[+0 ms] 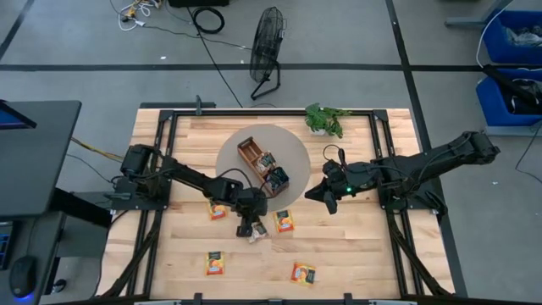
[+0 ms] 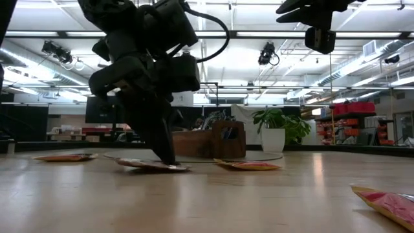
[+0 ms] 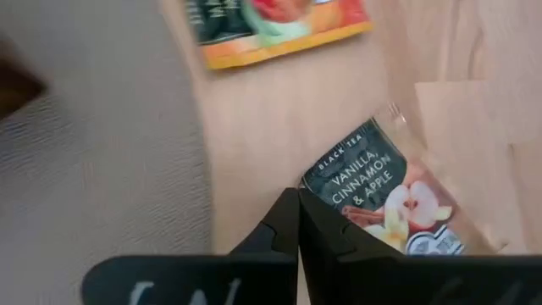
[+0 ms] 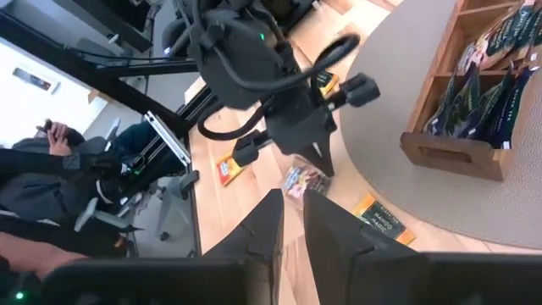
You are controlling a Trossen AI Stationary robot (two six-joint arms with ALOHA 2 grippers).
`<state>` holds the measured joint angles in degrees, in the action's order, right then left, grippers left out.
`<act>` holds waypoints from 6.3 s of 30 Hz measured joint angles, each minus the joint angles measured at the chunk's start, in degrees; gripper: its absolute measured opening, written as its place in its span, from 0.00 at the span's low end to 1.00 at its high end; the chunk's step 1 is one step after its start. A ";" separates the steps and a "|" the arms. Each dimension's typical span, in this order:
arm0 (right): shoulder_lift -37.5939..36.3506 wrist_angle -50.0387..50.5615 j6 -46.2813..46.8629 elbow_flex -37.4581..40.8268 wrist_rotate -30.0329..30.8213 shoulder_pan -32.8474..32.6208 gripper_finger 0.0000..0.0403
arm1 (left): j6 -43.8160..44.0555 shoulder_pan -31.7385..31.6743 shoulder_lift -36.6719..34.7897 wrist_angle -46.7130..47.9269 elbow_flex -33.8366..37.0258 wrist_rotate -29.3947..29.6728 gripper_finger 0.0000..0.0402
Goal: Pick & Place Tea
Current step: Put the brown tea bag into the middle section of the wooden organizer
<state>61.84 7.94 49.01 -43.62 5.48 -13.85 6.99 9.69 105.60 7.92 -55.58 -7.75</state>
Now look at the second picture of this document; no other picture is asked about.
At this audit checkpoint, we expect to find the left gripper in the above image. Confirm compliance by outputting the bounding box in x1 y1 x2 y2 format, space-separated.
89 32 178 165

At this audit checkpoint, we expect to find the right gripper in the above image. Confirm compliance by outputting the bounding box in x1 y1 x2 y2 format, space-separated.
276 0 368 55

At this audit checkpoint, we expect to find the dark blue tea bag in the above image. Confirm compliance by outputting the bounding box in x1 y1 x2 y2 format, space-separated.
202 109 235 130

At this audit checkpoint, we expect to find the orange tea bag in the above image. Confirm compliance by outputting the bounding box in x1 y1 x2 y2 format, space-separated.
213 157 281 172
351 184 414 232
33 153 100 162

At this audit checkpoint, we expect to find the wooden compartment box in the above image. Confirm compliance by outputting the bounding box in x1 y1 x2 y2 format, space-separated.
171 120 246 160

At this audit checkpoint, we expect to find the white box unit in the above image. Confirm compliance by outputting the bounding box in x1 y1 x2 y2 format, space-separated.
171 91 195 107

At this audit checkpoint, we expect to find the red low table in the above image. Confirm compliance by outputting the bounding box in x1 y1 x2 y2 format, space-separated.
80 126 113 135

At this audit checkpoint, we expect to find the large black monitor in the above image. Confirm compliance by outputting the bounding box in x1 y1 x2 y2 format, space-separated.
85 94 129 124

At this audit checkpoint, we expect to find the white sheet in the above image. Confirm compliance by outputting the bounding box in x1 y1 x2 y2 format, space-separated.
230 104 263 146

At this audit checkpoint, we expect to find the round grey mat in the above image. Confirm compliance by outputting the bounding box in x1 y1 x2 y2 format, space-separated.
103 148 284 163

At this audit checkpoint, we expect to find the red storage crate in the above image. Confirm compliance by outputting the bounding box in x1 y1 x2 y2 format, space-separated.
347 101 376 114
332 102 349 116

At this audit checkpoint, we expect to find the green plant white pot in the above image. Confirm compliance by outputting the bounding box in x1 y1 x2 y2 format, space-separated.
252 107 312 153

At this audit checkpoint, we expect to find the dark storage shelf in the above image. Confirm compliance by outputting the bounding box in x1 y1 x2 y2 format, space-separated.
315 102 396 147

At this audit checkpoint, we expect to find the black partition panel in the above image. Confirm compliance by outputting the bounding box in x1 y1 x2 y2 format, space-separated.
0 102 50 142

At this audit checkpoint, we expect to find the glass door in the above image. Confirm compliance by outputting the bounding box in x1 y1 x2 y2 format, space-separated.
393 111 414 146

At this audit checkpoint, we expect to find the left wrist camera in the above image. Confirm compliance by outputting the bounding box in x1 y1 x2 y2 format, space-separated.
167 52 202 94

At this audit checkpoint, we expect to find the background black frame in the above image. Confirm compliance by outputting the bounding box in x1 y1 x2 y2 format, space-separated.
199 80 220 111

